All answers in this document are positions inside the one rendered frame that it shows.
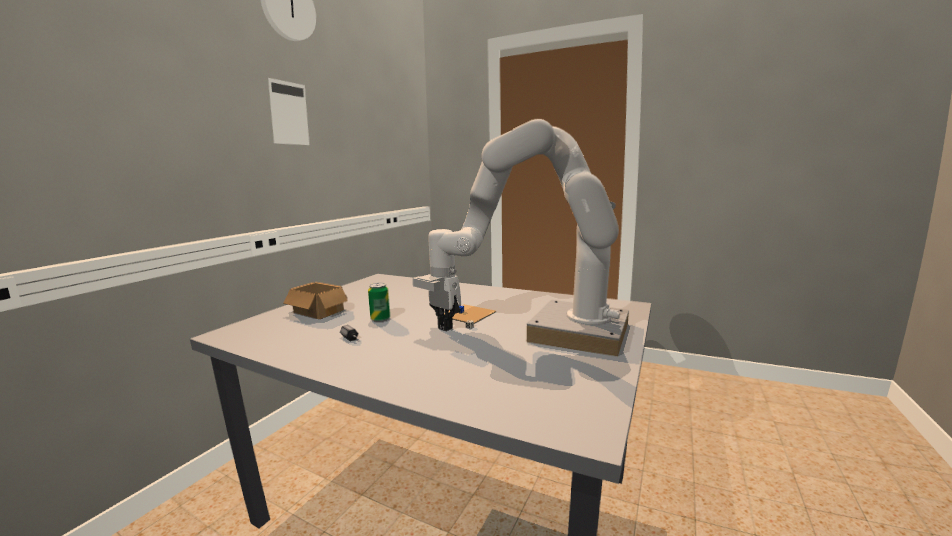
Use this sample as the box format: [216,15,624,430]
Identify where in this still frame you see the green drink can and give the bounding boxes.
[368,283,390,322]

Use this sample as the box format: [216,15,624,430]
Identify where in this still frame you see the orange flat square mat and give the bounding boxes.
[453,304,496,323]

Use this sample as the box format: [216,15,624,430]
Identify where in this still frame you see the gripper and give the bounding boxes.
[429,274,461,331]

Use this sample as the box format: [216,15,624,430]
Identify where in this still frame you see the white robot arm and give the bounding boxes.
[413,119,620,325]

